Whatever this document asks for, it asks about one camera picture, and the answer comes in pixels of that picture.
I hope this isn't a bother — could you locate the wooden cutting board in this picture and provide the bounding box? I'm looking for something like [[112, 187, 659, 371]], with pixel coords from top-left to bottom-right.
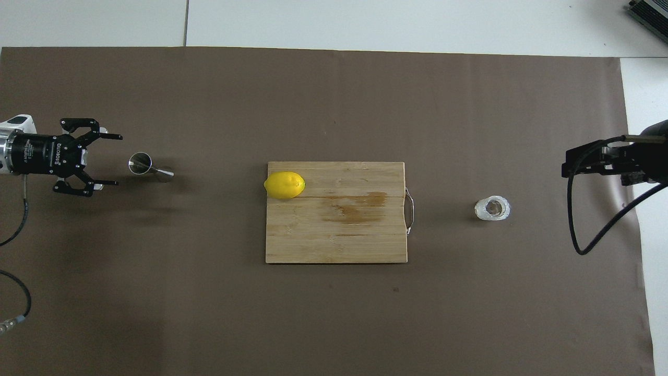
[[265, 161, 408, 264]]

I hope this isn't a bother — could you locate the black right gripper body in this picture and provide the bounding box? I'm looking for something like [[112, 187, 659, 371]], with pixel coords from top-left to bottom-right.
[[621, 119, 668, 187]]

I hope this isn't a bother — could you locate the steel double jigger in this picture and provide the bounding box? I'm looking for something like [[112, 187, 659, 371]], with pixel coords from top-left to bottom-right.
[[128, 152, 175, 183]]

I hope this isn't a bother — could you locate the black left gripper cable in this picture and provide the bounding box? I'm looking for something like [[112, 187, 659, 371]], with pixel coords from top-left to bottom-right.
[[0, 174, 33, 336]]

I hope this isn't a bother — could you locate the small clear cup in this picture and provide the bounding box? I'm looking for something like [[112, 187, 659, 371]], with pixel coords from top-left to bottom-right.
[[474, 195, 511, 221]]

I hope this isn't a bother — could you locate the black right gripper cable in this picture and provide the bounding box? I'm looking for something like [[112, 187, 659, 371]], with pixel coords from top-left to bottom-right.
[[567, 136, 668, 256]]

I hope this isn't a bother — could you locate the grey ribbed metal device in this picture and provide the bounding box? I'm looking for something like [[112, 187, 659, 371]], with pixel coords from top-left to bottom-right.
[[625, 0, 668, 45]]

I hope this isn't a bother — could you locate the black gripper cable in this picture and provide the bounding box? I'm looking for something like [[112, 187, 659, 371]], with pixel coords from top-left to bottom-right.
[[567, 136, 668, 256], [0, 174, 33, 336]]

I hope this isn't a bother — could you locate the metal cutting board handle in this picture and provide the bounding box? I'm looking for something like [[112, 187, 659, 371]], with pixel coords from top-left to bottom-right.
[[404, 187, 416, 235]]

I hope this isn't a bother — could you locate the yellow lemon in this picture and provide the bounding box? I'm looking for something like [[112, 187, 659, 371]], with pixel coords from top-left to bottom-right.
[[264, 171, 306, 199]]

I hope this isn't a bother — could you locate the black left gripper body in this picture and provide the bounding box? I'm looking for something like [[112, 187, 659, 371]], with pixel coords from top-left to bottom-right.
[[10, 134, 88, 179]]

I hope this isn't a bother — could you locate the brown paper table mat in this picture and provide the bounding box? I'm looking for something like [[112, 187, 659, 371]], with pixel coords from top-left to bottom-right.
[[0, 46, 656, 376]]

